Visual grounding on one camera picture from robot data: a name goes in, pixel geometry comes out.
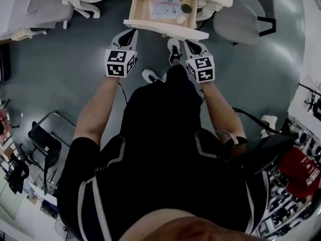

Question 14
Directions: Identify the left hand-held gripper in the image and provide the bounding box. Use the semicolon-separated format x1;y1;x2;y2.
104;29;139;79

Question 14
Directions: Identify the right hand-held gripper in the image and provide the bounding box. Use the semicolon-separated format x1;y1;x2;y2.
184;39;216;84

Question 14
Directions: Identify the large wooden white-front drawer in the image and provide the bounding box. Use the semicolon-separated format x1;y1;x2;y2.
123;0;210;40

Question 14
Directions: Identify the person's right forearm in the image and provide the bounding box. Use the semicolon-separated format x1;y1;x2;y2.
200;80;248;145

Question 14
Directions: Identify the person's left forearm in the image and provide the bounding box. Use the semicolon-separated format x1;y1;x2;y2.
74;76;121;147

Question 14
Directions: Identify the person's right white shoe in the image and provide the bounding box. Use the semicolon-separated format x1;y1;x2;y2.
167;38;182;65

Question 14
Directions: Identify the person's white shoe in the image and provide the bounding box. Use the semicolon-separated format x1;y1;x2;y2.
167;38;182;65
141;68;166;84

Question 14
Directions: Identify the white powder puff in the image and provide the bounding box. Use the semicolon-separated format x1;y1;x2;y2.
176;13;190;25

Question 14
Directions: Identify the person's left white shoe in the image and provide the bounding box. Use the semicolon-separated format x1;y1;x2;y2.
141;68;166;84

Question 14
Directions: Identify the clear plastic paper packet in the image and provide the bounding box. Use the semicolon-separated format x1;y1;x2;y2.
148;0;182;20

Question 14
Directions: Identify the gray chair with black legs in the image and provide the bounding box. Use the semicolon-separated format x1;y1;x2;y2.
213;0;277;46

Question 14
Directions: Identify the pale gray plastic chair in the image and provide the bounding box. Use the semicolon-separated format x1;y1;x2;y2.
26;0;74;30

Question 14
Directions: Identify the cream folded cloth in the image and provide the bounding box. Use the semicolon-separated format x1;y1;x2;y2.
11;28;48;41

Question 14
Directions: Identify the person's black clothing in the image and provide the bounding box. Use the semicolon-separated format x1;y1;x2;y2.
57;64;267;241

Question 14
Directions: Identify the black waist pack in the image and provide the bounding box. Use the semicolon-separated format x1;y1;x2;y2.
240;131;294;175

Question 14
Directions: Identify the black sled-base chair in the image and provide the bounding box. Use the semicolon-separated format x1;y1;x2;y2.
27;110;76;196

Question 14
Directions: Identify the pink chair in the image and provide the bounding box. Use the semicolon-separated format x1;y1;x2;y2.
0;108;12;143

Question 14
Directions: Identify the black mesh office chair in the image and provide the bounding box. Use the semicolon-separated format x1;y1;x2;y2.
8;156;30;194

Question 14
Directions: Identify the person's face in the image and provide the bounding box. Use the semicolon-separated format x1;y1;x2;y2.
120;208;273;241

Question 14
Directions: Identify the shelf of white robot parts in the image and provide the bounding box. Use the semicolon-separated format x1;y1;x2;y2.
258;114;321;238

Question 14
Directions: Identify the standing fan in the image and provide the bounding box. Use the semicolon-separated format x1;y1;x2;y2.
54;218;70;238

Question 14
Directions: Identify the left gripper thin black cable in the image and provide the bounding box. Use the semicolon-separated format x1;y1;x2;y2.
117;81;129;103

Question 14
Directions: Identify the thick black cable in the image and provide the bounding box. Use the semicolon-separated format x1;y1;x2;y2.
232;106;277;135

